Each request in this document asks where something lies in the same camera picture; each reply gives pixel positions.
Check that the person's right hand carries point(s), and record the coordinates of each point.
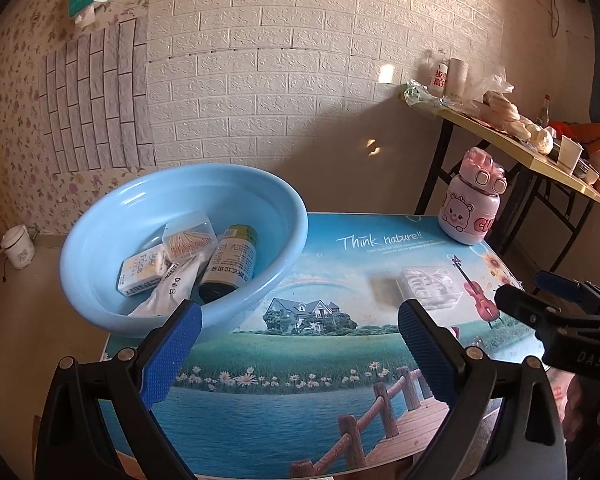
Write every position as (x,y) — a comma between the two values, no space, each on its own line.
(567,400)

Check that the green snack packet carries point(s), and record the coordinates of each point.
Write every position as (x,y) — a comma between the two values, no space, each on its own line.
(422,95)

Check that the clear toothpick box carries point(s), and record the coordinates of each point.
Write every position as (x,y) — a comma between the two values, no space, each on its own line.
(190,240)

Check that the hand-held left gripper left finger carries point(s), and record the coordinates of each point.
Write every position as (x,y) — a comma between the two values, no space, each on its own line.
(172,355)

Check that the green labelled can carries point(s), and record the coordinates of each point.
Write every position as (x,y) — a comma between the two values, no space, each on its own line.
(230,260)

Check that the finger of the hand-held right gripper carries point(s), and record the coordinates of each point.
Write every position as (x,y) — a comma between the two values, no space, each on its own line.
(560,285)
(522,305)

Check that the red capped sauce bottle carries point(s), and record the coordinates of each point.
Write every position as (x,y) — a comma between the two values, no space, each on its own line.
(545,112)

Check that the white paper packet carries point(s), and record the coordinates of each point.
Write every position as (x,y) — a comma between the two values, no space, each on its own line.
(170,285)

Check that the yellow folding table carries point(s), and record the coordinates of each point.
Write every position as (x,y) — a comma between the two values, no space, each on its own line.
(525,147)

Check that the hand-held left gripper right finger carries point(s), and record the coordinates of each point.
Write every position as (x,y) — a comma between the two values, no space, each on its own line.
(425,355)

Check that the clear bottle red label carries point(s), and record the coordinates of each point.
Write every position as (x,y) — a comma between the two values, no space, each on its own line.
(439,75)

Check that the clear embossed plastic box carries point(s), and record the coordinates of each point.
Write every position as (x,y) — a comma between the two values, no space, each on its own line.
(430,286)

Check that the light blue plastic basin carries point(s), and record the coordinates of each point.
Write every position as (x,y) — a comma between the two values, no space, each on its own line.
(130,200)

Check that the white yellow small box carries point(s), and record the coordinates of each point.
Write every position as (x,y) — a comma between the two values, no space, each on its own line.
(142,270)

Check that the pink bear water bottle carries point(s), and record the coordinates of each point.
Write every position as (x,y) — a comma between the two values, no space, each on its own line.
(467,210)

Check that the white rice cooker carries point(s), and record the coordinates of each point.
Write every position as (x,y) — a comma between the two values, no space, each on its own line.
(19,249)

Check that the stack of paper cups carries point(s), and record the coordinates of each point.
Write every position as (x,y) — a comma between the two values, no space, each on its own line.
(457,77)

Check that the bag of bread buns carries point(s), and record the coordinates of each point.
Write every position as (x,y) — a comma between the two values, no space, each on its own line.
(510,115)

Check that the clear plastic bag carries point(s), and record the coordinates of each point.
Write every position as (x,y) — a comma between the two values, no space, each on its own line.
(492,85)

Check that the orange cloth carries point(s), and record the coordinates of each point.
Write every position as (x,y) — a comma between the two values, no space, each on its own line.
(587,135)

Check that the white square cup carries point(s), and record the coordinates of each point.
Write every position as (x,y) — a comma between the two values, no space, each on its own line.
(570,152)

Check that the landscape printed table mat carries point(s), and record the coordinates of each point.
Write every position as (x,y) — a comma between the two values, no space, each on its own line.
(300,360)

